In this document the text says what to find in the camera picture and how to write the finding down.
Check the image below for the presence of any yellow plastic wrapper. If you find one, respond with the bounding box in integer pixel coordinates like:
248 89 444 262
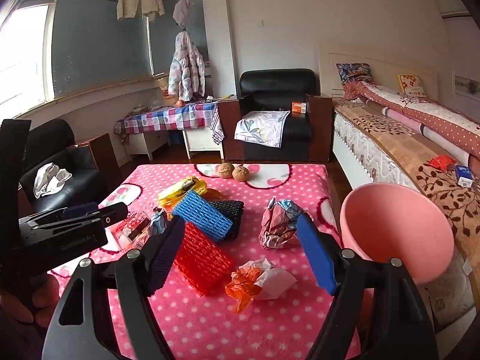
157 176 222 211

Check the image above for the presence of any clear red-print plastic package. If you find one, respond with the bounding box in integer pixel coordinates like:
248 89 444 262
112 212 154 250

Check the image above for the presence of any black foam net sleeve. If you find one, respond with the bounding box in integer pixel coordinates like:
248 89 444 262
208 199 245 241

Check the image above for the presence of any red foam net sleeve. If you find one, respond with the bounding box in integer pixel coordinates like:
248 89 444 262
173 221 235 297

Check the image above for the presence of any blue foam net sleeve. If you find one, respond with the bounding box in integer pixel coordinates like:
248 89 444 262
172 190 235 242

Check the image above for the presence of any blue box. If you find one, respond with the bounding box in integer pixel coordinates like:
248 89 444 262
455 164 475 188

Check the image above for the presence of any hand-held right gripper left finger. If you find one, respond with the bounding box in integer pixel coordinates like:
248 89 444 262
41 215 188 360

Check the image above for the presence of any black leather armchair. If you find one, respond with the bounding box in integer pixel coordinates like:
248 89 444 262
19 118 121 214

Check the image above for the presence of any large grey roller blind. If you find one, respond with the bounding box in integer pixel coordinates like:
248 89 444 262
50 0 152 98

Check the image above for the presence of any checked tablecloth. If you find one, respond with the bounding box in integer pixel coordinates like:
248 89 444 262
114 101 220 136

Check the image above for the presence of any white air conditioner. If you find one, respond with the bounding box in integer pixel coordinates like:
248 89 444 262
433 0 471 17

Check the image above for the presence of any brown leaf-pattern blanket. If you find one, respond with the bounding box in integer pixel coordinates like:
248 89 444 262
335 99 480 248

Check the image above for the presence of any tan paper bag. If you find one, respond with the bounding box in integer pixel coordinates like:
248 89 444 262
157 77 180 106

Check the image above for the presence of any white crumpled cloth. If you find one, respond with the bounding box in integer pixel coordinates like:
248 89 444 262
33 163 73 198

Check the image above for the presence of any red packet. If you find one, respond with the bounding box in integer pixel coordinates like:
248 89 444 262
427 155 458 171

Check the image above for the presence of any cream hanging jacket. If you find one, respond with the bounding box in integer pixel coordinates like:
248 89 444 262
116 0 166 21

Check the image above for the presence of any red dotted quilt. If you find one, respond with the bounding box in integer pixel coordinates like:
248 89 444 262
343 80 480 158

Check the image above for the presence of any pink rolled blanket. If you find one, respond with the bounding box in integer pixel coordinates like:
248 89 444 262
382 107 471 158

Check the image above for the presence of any colourful printed pillow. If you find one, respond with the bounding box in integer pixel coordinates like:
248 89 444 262
335 63 375 85

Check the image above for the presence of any yellow flower pillow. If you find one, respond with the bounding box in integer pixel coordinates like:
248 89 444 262
397 74 428 96

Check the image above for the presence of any patterned grey hanging cloth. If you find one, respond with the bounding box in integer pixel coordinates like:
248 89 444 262
210 103 226 145

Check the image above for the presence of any person's left hand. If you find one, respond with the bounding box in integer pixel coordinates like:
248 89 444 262
0 274 61 331

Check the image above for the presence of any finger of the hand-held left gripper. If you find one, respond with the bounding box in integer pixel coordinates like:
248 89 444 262
61 201 100 219
22 202 128 232

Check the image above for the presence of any floral seat cloth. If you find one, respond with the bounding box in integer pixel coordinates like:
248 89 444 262
234 110 291 148

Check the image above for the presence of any white low cabinet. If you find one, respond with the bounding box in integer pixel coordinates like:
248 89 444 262
127 130 170 161

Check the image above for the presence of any orange white wrapper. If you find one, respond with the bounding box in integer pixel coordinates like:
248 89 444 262
225 259 298 314

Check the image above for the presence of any pink hanging hat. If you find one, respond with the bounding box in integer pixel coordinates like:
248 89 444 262
173 0 194 29

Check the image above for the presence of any pink polka-dot blanket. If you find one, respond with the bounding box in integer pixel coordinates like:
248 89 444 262
49 163 362 360

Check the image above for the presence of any framed wall picture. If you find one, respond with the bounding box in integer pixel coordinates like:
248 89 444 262
452 69 480 96

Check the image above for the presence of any pink plastic bucket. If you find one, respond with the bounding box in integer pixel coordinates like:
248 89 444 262
339 184 456 332

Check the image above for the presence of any window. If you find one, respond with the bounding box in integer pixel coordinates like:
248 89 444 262
0 4 51 117

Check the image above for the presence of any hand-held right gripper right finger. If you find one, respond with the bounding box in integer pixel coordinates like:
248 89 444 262
295 213 439 360

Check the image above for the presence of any white bed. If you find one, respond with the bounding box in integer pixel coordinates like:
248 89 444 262
319 41 480 331

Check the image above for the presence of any pastel puffer jacket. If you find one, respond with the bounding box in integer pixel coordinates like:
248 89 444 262
168 32 206 102

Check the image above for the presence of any black armchair with wooden sides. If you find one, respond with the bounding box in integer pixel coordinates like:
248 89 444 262
217 68 334 162

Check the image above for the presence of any white side table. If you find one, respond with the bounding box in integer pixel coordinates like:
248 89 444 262
182 125 226 162

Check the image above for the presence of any foil wrapper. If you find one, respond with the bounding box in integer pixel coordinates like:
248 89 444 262
259 197 306 250

